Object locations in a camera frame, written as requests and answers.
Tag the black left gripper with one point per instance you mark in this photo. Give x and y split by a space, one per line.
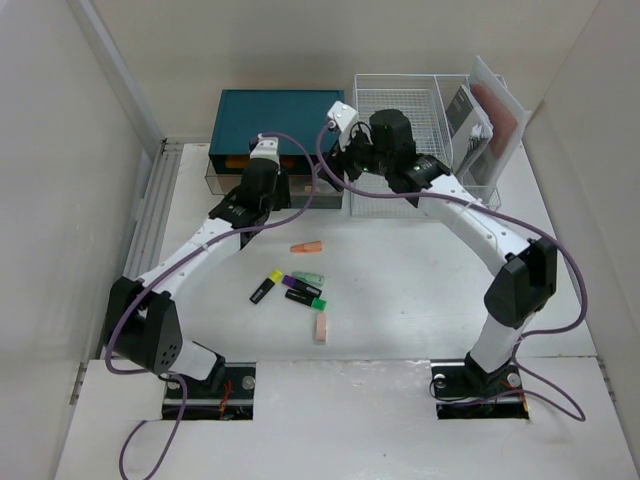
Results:
281 201

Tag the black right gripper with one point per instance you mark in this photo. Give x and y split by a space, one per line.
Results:
335 158

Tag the teal drawer cabinet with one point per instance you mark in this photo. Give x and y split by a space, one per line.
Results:
243 114

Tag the Canon setup guide booklet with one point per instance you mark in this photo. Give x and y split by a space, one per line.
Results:
470 130

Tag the clear mesh zip pouch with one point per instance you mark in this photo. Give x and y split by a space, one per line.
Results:
507 117

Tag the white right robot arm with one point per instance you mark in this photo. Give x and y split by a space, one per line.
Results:
524 270

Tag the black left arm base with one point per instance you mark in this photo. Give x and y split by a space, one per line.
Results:
232 400

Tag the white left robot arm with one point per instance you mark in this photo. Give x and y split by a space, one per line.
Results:
142 323

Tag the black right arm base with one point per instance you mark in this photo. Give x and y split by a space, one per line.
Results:
459 396

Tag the orange transparent stapler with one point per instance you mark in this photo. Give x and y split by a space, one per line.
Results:
307 247

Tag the black yellow highlighter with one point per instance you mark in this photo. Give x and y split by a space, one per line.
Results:
265 287

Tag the black purple highlighter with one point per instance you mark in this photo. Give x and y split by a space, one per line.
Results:
301 286

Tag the black green highlighter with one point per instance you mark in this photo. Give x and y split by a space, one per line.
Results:
305 299

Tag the pink eraser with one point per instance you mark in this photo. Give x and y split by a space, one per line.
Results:
321 328

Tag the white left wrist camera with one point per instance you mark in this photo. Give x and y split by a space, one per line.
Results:
265 147

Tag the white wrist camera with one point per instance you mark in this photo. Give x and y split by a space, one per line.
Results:
265 147
342 118

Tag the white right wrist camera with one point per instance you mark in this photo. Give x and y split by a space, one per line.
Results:
342 118

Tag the white wire desk organizer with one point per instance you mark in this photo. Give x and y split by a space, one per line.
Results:
423 100

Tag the aluminium rail frame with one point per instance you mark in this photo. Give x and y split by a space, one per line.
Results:
176 201

